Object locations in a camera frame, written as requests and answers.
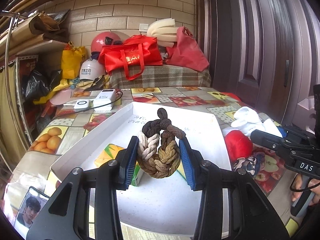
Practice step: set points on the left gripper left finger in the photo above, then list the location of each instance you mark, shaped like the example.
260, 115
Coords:
66, 213

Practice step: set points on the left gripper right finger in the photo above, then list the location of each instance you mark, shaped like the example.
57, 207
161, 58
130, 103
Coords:
250, 213

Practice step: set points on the red plush apple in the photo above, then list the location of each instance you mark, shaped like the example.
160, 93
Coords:
238, 145

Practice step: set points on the braided brown rope toy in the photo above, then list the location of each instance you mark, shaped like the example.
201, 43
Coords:
158, 154

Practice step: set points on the yellow green sponge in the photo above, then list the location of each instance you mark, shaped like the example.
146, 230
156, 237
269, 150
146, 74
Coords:
292, 226

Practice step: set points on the smartphone with photo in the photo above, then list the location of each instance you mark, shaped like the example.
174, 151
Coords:
32, 204

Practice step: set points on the white shallow tray box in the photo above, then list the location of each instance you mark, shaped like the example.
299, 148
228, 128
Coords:
161, 201

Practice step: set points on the flat red gift bag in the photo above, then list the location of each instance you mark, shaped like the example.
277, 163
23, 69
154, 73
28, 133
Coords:
229, 95

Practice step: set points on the fruit pattern tablecloth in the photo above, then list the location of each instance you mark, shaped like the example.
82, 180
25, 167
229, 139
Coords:
34, 169

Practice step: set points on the dark wooden door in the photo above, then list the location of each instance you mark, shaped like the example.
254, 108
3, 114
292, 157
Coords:
266, 52

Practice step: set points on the white power bank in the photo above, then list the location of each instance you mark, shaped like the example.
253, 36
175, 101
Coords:
104, 100

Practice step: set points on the black plastic bag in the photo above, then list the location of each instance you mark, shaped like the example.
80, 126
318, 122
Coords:
36, 84

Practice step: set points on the dark red fabric bag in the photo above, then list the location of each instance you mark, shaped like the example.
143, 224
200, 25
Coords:
186, 52

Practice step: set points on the white safety helmet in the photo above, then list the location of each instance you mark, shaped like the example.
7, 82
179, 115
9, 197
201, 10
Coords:
91, 69

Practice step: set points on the yellow shopping bag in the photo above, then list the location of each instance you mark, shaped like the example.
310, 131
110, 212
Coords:
71, 60

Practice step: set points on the plaid blanket covered bench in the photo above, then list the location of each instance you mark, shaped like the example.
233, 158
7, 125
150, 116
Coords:
162, 76

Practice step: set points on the glossy red tote bag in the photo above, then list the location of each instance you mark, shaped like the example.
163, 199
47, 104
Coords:
132, 56

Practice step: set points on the cream foam roll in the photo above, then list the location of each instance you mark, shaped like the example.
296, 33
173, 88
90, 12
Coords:
165, 31

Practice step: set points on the pink red helmet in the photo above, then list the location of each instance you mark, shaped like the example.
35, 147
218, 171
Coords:
106, 38

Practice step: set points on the black camera module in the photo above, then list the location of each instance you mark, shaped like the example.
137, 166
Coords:
316, 93

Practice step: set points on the white round wireless charger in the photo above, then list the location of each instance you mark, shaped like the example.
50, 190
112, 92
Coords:
79, 105

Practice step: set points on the wooden wall shelf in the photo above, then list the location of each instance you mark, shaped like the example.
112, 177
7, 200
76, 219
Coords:
38, 28

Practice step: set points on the wall light switch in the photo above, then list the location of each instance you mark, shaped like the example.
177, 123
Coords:
143, 27

